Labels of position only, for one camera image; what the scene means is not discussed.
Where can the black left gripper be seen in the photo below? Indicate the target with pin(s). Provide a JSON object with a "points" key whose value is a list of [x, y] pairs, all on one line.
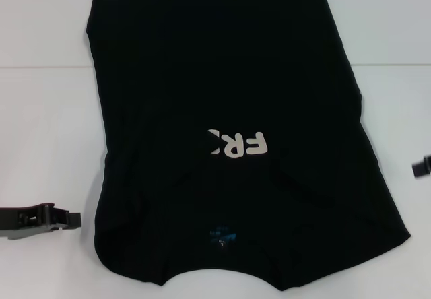
{"points": [[20, 223]]}

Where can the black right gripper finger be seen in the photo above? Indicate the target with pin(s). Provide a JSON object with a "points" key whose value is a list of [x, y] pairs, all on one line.
{"points": [[423, 167]]}

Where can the black shirt with FREE print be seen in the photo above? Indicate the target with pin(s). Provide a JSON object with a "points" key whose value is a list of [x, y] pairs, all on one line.
{"points": [[215, 76]]}

